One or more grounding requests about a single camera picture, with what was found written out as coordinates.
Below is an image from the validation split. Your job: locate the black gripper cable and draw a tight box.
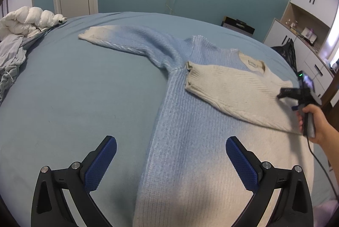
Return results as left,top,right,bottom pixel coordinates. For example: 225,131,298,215
306,133,339,197

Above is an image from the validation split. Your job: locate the white cabinet unit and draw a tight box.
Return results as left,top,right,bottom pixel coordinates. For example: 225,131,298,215
263,0,338,97

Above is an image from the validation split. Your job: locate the grey crumpled garment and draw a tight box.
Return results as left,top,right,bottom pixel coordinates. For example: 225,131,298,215
0,29,51,103

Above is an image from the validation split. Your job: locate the black flat box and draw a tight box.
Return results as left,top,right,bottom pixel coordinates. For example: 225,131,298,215
221,16,255,37

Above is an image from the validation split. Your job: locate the light blue bed sheet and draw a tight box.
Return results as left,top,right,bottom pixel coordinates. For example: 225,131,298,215
1,12,332,226

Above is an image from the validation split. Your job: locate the person's right hand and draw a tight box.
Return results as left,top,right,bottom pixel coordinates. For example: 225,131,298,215
302,104,336,145

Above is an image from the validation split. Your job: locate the black plastic bag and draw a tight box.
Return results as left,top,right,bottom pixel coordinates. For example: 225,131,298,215
271,39,298,74

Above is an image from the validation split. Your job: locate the white puffer jacket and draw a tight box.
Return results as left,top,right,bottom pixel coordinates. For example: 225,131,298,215
1,6,67,41

